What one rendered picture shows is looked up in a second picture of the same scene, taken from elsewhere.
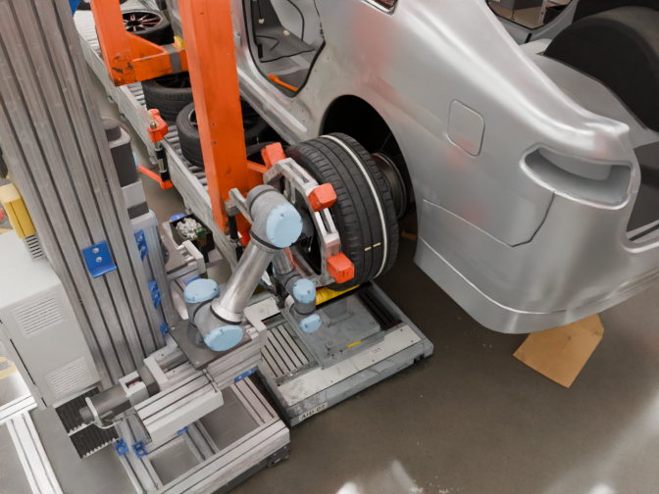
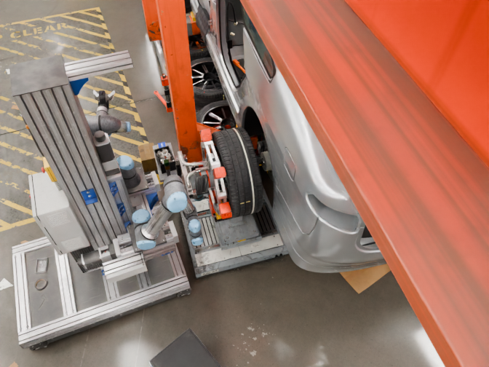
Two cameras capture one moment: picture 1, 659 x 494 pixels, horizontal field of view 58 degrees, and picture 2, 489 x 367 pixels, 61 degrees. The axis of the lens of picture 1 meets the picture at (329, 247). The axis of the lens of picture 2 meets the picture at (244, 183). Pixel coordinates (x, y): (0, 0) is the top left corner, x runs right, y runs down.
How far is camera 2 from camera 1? 1.00 m
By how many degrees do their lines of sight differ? 14
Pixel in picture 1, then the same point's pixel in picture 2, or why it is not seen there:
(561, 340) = not seen: hidden behind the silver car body
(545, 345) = not seen: hidden behind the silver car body
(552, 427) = (339, 314)
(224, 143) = (183, 119)
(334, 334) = (231, 233)
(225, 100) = (184, 97)
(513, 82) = (309, 154)
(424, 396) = (273, 277)
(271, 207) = (171, 192)
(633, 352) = not seen: hidden behind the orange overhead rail
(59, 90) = (69, 128)
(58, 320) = (68, 221)
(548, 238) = (316, 237)
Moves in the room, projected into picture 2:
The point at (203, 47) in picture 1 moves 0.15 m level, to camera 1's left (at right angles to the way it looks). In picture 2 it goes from (172, 71) to (151, 68)
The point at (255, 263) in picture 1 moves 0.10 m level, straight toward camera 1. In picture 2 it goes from (161, 215) to (158, 230)
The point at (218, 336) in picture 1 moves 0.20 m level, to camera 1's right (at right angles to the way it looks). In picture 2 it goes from (141, 245) to (172, 252)
